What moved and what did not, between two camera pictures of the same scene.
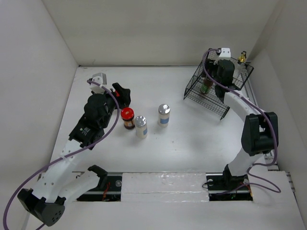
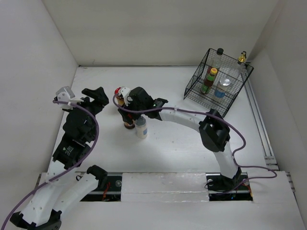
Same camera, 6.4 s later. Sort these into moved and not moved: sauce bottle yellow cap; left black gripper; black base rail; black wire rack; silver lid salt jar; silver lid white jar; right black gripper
Moved: right black gripper; silver lid white jar; left black gripper
Not moved: black wire rack; black base rail; silver lid salt jar; sauce bottle yellow cap
